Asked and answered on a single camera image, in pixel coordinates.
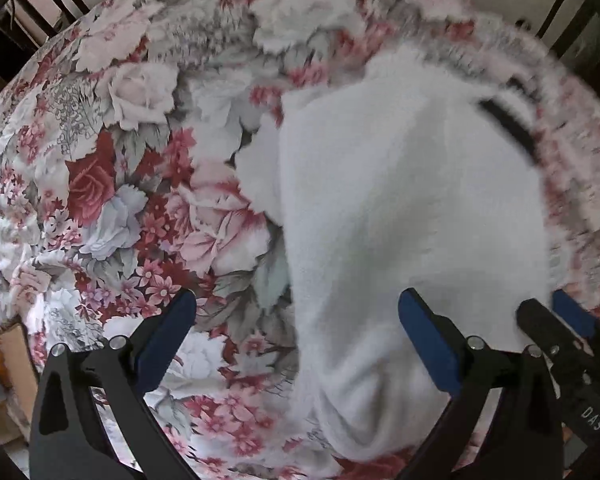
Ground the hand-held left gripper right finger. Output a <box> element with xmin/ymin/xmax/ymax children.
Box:
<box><xmin>397</xmin><ymin>287</ymin><xmax>567</xmax><ymax>480</ymax></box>

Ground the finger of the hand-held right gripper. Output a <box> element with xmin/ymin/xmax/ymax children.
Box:
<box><xmin>515</xmin><ymin>298</ymin><xmax>581</xmax><ymax>361</ymax></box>
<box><xmin>551</xmin><ymin>289</ymin><xmax>598</xmax><ymax>342</ymax></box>

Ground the floral bed blanket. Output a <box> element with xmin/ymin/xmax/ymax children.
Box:
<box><xmin>0</xmin><ymin>0</ymin><xmax>600</xmax><ymax>480</ymax></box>

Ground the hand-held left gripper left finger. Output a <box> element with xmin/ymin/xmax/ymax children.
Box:
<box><xmin>29</xmin><ymin>288</ymin><xmax>199</xmax><ymax>480</ymax></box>

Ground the brown cardboard piece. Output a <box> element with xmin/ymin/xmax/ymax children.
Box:
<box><xmin>0</xmin><ymin>322</ymin><xmax>40</xmax><ymax>403</ymax></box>

